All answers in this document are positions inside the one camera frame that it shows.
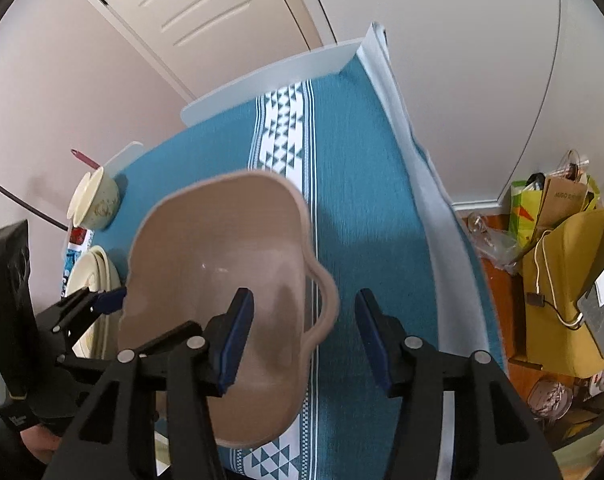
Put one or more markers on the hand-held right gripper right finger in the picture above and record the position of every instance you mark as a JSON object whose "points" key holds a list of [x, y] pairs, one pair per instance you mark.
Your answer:
{"points": [[372, 340]]}

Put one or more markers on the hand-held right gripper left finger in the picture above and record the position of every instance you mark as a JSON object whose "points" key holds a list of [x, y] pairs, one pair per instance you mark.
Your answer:
{"points": [[236, 340]]}

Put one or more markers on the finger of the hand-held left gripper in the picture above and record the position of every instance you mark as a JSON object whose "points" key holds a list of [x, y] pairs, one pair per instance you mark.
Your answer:
{"points": [[81, 366], [109, 300]]}

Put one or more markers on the large white plate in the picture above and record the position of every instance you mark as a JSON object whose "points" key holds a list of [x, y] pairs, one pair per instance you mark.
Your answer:
{"points": [[92, 347]]}

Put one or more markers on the cream cartoon print deep plate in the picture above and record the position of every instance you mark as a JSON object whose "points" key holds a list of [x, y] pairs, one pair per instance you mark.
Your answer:
{"points": [[104, 272]]}

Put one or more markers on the cream round bowl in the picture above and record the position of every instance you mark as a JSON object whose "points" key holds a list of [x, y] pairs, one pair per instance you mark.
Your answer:
{"points": [[103, 207]]}

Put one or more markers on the white round bowl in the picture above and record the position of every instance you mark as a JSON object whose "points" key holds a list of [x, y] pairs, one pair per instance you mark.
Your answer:
{"points": [[79, 196]]}

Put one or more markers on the person's left forearm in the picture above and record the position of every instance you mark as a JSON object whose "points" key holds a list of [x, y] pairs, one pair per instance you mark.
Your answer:
{"points": [[36, 447]]}

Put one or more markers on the small white plastic panel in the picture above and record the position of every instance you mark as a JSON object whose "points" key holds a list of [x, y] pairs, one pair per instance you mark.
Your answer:
{"points": [[124, 157]]}

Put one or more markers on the teal patterned tablecloth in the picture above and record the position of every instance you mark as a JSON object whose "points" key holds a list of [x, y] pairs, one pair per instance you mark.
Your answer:
{"points": [[362, 185]]}

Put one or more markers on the clear plastic bag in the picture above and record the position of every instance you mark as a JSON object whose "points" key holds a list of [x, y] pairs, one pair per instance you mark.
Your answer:
{"points": [[497, 245]]}

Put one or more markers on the green and orange bag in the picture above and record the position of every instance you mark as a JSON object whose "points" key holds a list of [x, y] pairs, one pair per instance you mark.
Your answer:
{"points": [[524, 215]]}

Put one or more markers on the yellow paper bag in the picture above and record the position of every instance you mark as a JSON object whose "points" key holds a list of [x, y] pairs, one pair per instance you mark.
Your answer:
{"points": [[557, 270]]}

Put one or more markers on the brown paper bag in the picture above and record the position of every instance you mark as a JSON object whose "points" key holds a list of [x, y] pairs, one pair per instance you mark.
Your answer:
{"points": [[564, 200]]}

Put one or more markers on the white wardrobe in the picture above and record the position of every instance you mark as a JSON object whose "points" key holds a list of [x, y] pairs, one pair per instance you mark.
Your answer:
{"points": [[482, 85]]}

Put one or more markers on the white panelled door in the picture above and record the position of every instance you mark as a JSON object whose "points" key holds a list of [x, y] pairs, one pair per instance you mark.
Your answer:
{"points": [[191, 15]]}

